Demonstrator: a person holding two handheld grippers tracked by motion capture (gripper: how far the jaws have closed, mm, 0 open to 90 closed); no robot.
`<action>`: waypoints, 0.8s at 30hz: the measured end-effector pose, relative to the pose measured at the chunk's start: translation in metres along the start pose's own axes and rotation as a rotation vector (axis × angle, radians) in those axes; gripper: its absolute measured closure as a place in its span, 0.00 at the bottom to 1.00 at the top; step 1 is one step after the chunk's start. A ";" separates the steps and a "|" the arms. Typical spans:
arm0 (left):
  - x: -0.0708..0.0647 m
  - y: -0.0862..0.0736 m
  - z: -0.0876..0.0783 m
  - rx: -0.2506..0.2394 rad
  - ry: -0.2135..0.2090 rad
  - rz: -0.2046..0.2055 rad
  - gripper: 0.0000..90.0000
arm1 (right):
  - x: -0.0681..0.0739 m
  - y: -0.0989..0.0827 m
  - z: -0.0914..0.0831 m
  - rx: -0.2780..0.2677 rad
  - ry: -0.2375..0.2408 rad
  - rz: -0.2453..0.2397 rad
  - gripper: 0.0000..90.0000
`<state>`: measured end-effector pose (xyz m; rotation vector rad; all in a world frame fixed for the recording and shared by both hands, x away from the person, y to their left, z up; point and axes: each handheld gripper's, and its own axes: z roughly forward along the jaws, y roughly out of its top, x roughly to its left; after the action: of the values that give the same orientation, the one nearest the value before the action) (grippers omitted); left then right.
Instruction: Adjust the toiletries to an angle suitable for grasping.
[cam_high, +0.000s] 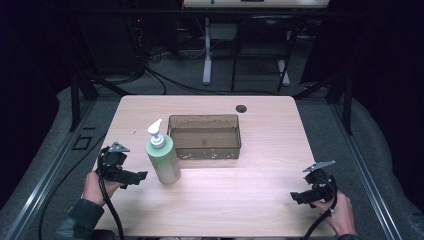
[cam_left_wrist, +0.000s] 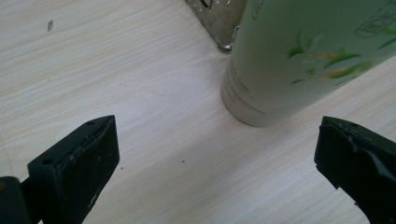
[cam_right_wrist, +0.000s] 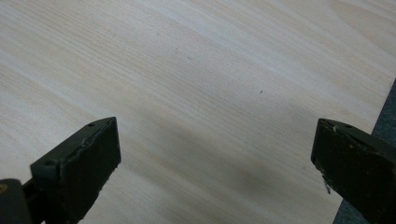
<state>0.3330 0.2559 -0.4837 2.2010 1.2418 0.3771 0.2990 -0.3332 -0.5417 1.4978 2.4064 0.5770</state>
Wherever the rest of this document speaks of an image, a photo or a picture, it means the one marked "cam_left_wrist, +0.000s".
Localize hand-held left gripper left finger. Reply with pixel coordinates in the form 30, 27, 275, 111
20, 114, 120, 224

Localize metal plate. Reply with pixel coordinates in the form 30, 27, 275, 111
185, 0, 248, 52

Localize pale green leaf-print bottle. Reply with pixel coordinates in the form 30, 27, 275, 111
220, 0, 396, 128

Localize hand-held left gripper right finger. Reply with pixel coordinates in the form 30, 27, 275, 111
313, 116, 396, 224

